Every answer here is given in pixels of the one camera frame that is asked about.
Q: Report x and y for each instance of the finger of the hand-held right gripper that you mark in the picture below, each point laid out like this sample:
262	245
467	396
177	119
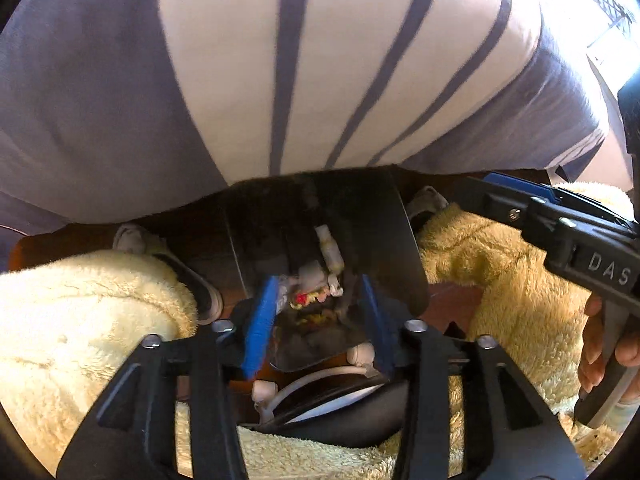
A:
530	185
495	205

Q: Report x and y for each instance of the black white sneaker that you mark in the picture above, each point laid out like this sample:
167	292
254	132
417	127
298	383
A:
200	292
425	200

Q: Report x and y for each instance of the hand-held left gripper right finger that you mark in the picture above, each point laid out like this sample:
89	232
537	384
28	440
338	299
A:
377	330

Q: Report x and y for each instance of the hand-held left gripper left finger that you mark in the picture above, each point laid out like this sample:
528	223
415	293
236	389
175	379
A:
260	330

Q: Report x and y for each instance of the red yellow wrapper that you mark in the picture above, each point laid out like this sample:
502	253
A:
301	300

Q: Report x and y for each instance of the person's right hand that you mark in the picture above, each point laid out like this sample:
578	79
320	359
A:
592	340

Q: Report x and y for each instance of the pale yellow tube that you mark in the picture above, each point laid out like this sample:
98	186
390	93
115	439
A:
330	255

